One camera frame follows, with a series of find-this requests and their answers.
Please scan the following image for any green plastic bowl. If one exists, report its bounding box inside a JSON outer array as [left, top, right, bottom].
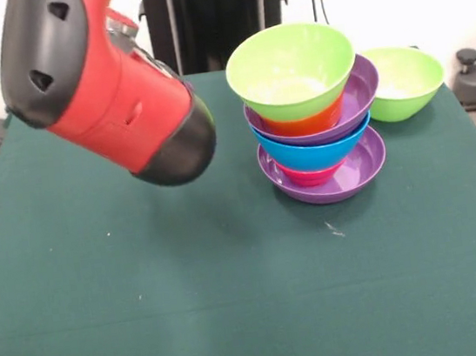
[[360, 39, 451, 126], [220, 15, 365, 130]]

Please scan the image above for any deep blue plastic bowl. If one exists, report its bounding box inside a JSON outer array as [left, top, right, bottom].
[[250, 110, 379, 180]]

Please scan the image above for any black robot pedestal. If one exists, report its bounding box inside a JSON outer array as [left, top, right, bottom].
[[136, 0, 296, 81]]

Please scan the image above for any purple plastic bowl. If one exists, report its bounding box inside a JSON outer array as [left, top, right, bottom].
[[238, 50, 388, 155], [254, 122, 393, 213]]

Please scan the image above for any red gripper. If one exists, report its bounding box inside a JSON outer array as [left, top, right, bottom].
[[104, 3, 137, 30]]

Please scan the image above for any small pink plastic bowl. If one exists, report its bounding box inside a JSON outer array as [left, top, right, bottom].
[[277, 154, 349, 192]]

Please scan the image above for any dark green tablecloth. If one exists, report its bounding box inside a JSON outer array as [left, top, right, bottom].
[[0, 34, 476, 356]]

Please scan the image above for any orange ribbed plastic bowl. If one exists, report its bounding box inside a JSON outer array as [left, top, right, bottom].
[[258, 96, 350, 142]]

